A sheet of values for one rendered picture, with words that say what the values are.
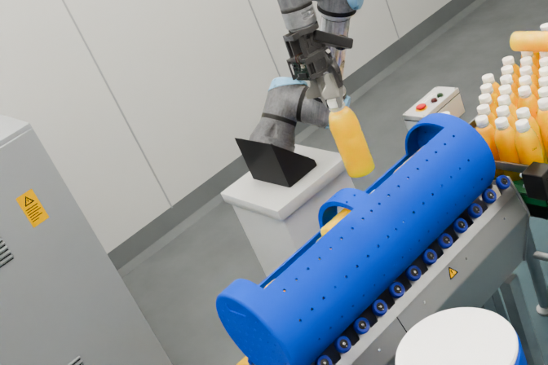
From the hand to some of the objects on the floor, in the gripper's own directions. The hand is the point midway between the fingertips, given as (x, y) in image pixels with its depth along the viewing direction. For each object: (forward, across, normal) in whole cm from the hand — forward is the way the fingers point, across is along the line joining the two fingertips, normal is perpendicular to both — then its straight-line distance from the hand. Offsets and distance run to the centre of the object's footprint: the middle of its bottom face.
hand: (334, 101), depth 184 cm
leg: (+149, -12, +58) cm, 160 cm away
